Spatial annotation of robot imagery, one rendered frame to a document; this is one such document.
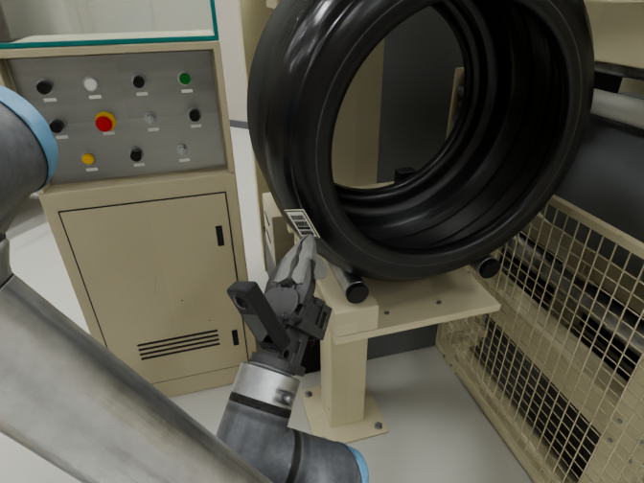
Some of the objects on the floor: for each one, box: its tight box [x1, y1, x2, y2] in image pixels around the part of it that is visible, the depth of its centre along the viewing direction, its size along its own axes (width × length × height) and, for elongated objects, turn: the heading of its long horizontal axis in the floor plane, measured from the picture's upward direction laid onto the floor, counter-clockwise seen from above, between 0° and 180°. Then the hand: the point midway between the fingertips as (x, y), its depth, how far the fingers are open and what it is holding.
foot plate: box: [299, 381, 389, 444], centre depth 163 cm, size 27×27×2 cm
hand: (305, 239), depth 68 cm, fingers closed
